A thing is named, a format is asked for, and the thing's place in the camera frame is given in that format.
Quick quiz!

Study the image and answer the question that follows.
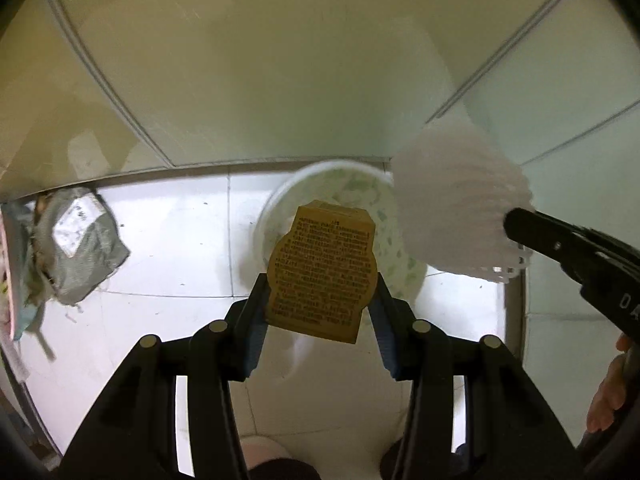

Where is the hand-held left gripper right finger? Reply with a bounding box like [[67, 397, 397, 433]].
[[367, 272, 587, 480]]

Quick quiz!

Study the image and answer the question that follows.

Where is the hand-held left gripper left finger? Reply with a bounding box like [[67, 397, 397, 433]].
[[50, 272, 274, 480]]

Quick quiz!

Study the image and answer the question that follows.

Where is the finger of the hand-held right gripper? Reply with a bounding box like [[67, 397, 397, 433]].
[[503, 207, 586, 267], [547, 214, 640, 263]]

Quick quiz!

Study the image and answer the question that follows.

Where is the small yellow printed box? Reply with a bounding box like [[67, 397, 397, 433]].
[[264, 199, 379, 345]]

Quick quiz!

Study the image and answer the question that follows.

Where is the white paper bowl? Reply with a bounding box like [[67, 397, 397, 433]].
[[254, 159, 429, 307]]

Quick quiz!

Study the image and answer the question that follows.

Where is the person's right hand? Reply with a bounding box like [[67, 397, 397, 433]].
[[585, 333, 635, 434]]

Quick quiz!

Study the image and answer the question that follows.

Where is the grey crumpled packet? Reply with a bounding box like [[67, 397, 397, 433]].
[[31, 186, 132, 307]]

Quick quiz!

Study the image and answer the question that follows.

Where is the colourful plastic packet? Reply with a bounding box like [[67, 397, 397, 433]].
[[0, 200, 45, 342]]

